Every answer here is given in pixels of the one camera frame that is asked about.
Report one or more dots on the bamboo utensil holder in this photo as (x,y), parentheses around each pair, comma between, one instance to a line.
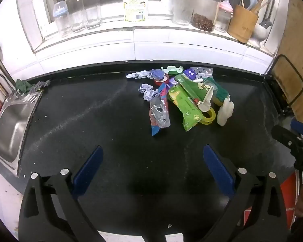
(242,24)

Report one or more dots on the green white plastic piece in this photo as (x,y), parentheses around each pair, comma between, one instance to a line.
(172,69)

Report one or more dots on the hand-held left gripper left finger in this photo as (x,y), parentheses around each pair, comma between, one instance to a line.
(88,171)

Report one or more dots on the blue cap baby bottle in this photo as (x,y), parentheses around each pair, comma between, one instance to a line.
(61,17)

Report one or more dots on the red carton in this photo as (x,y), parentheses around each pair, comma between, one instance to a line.
(287,201)

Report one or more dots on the clear jar with peppercorns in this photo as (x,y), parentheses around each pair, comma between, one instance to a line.
(204,12)

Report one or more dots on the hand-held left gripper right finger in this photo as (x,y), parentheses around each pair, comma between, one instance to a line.
(218,171)

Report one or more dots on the white purple wrapper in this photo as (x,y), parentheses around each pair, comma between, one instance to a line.
(137,75)

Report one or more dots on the wooden cutting board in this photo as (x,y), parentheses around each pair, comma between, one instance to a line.
(296,42)

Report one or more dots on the blue purple wrapper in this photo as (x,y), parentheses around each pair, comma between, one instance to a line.
(157,74)

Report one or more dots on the red blue snack wrapper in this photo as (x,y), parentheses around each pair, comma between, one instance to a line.
(159,113)

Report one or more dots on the pink cap baby bottle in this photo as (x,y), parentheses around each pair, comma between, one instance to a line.
(224,15)

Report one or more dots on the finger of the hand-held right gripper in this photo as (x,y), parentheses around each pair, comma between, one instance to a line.
(301,127)
(284,136)

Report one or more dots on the white spout lid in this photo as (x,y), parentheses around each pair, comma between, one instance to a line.
(206,100)

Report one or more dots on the green pouch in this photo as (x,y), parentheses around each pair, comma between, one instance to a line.
(184,100)

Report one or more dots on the clear drinking glass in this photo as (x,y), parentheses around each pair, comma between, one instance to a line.
(93,10)
(76,15)

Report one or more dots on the green cartoon packet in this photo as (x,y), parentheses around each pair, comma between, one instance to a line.
(208,84)

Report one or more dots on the green cap soap bottle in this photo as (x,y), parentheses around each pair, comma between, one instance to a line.
(135,7)

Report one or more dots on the stainless steel sink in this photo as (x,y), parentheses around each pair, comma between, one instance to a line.
(7,131)

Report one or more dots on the green dish cloth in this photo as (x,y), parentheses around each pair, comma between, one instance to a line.
(24,85)

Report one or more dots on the purple spotted packet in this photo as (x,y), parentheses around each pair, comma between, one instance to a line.
(200,72)

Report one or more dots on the grey purple scrubber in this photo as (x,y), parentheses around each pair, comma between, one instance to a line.
(41,85)

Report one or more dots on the yellow green sponge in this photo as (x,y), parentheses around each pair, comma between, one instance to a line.
(221,94)

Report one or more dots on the blue plastic spoon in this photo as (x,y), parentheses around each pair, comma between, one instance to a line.
(252,1)

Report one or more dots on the lilac wrapper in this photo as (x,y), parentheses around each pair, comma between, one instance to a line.
(147,92)

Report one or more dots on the white grey ceramic figure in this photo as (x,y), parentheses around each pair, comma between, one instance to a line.
(261,31)

